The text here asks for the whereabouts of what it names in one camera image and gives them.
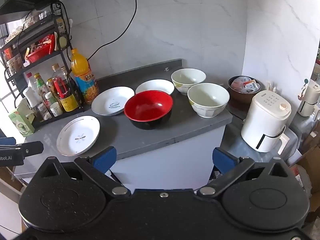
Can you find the white kettle appliance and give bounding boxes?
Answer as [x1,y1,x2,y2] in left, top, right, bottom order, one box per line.
[297,80,319,117]

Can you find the green cardboard box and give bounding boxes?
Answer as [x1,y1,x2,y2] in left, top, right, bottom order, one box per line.
[9,99,35,137]

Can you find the orange juice bottle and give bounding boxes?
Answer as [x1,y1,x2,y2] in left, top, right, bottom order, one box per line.
[71,48,99,105]

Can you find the black metal spice rack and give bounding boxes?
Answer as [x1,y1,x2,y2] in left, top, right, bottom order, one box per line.
[0,0,86,128]

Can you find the clear glass spice shaker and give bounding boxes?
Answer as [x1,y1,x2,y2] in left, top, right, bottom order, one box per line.
[36,102,52,121]

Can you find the white plate bakery print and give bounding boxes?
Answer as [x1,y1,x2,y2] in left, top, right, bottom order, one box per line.
[136,79,175,95]

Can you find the soy sauce bottle red handle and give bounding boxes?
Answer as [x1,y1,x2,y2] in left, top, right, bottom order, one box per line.
[52,63,79,112]

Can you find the white lid seasoning jar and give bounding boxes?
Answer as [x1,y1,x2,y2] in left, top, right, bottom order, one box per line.
[44,92,63,117]

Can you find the black power cable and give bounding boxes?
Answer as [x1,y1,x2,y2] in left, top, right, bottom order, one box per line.
[86,0,139,61]

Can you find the white bowl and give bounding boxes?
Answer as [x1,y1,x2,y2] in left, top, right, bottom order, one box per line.
[171,68,206,95]
[187,83,230,119]

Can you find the red basket on rack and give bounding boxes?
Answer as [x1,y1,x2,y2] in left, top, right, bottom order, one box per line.
[24,34,55,63]

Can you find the white plate orange rim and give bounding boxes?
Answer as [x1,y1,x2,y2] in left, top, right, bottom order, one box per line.
[56,115,100,157]

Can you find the white plate Sweet print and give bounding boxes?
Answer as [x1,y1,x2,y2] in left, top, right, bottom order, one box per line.
[91,87,135,116]

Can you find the white air fryer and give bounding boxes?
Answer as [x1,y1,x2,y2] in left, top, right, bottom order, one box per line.
[241,90,291,155]

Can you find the brown bowl with packets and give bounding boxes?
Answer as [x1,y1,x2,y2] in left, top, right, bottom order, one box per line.
[228,76,263,105]

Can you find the white bowl back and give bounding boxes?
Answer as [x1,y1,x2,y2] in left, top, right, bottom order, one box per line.
[171,68,206,95]

